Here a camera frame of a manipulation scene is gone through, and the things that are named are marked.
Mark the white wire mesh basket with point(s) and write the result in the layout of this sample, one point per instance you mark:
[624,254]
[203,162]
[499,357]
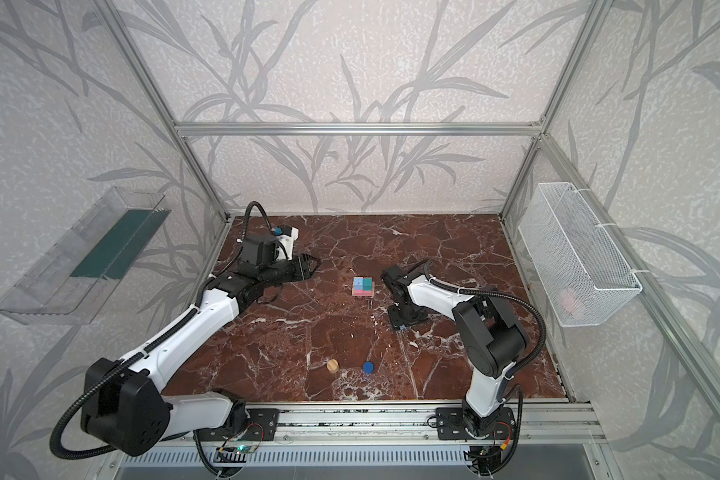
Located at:
[572,248]

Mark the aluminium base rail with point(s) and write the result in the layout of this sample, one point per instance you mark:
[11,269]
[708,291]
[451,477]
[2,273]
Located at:
[419,423]

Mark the natural wood cylinder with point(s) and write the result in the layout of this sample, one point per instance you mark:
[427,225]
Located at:
[333,366]

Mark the aluminium enclosure frame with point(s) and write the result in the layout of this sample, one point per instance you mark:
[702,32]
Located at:
[696,360]

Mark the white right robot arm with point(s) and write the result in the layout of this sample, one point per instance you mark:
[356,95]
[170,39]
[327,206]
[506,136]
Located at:
[501,334]

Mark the pink object in basket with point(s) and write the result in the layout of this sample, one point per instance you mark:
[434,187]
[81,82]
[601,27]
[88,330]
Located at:
[571,303]

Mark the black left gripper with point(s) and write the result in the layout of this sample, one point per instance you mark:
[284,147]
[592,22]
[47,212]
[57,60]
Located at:
[291,267]

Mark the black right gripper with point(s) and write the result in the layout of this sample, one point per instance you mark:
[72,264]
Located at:
[403,310]

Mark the clear plastic wall tray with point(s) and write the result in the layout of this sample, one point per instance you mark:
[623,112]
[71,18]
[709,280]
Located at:
[71,282]

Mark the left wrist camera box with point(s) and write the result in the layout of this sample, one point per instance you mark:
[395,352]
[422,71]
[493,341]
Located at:
[286,237]

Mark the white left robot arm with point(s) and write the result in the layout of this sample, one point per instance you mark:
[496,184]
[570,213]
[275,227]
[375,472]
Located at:
[123,406]

